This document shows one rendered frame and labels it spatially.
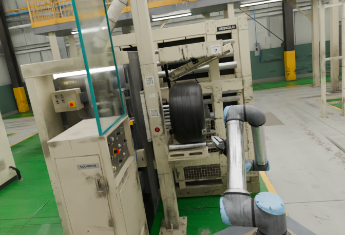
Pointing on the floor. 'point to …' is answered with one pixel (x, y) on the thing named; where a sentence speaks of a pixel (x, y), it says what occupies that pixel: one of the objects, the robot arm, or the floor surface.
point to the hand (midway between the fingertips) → (212, 136)
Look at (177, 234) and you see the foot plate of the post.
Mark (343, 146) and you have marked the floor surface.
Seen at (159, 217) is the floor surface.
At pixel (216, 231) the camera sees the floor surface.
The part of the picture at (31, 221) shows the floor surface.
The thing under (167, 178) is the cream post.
